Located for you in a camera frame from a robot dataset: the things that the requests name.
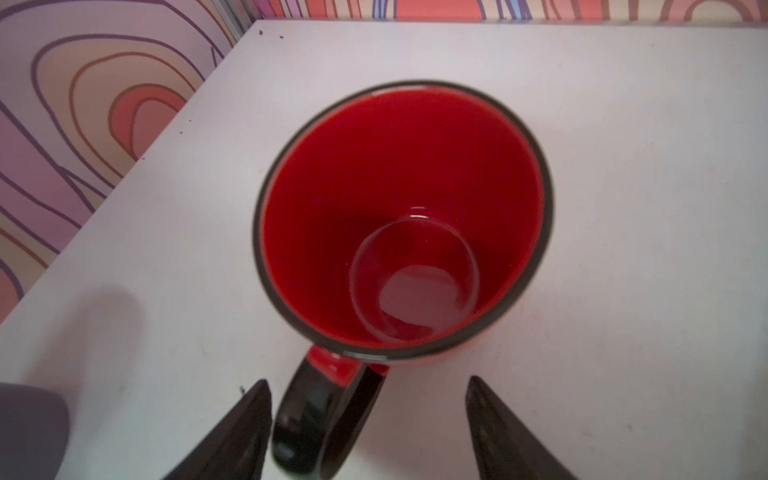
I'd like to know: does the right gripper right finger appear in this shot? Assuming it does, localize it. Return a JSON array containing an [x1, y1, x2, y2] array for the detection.
[[465, 376, 575, 480]]

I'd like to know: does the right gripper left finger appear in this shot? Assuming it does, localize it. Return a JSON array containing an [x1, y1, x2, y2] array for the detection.
[[165, 379, 272, 480]]

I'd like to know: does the red mug black handle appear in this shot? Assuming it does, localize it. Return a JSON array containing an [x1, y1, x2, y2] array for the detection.
[[252, 80, 554, 479]]

